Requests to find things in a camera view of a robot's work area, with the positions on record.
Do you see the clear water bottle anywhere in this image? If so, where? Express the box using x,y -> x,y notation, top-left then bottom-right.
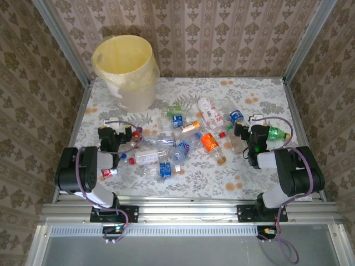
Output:
143,135 -> 178,149

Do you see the blue label white cap bottle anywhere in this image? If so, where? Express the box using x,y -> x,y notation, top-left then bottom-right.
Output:
157,114 -> 185,131

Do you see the orange band white label bottle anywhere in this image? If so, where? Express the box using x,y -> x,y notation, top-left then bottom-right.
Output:
172,120 -> 201,139

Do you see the aluminium frame post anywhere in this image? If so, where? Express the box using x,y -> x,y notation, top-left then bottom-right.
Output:
31,0 -> 92,87
282,0 -> 338,84

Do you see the aluminium frame rail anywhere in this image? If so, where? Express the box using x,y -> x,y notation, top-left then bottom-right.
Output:
282,79 -> 328,202
52,81 -> 93,204

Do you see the grey slotted cable duct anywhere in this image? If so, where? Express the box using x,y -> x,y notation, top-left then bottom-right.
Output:
49,224 -> 260,237

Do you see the grey metal panel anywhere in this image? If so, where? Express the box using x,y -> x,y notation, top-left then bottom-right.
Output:
26,224 -> 350,266

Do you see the red cap clear bottle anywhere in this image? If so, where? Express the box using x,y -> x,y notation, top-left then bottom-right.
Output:
218,131 -> 247,155

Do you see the green cap clear bottle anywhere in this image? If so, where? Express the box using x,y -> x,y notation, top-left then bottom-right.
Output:
213,121 -> 234,133

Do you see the floral table cover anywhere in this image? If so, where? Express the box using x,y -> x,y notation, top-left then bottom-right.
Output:
59,76 -> 313,200

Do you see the yellow plastic bin liner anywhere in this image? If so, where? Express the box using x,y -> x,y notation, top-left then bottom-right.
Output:
91,34 -> 160,96

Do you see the orange label brown cap bottle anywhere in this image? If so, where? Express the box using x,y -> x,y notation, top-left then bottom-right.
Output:
200,132 -> 227,166

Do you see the black connector with wires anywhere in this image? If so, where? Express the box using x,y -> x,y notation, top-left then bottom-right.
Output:
257,226 -> 278,241

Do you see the blue label clear bottle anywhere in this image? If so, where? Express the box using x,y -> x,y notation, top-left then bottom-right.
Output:
223,101 -> 245,125

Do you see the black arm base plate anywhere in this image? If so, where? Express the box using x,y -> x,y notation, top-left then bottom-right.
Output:
237,204 -> 288,224
90,204 -> 139,224

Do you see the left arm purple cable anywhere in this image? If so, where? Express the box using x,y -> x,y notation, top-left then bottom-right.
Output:
75,117 -> 143,244

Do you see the green soda bottle yellow cap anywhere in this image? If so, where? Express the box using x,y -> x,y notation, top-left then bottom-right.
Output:
267,126 -> 291,142

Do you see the white label orange V bottle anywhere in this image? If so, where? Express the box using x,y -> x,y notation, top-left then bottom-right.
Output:
134,148 -> 170,166

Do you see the red label red cap bottle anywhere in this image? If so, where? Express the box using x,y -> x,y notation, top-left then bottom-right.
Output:
100,156 -> 136,178

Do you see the purple blue label bottle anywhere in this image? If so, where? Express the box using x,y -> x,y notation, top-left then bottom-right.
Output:
169,131 -> 202,163

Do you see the white bottle red print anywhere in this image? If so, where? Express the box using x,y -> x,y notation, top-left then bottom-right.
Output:
197,96 -> 224,130

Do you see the black connector with LED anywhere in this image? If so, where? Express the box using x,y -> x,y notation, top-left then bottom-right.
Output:
102,224 -> 125,236

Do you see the cream plastic bin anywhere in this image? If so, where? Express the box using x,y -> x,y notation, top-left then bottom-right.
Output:
92,34 -> 160,113

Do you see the green label clear bottle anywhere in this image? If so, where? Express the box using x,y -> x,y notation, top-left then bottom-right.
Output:
166,105 -> 196,117

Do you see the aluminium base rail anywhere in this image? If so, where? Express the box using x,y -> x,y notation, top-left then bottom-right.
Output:
38,198 -> 341,226

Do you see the blue Pocari label bottle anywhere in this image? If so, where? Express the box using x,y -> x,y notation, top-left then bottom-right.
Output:
144,162 -> 182,178

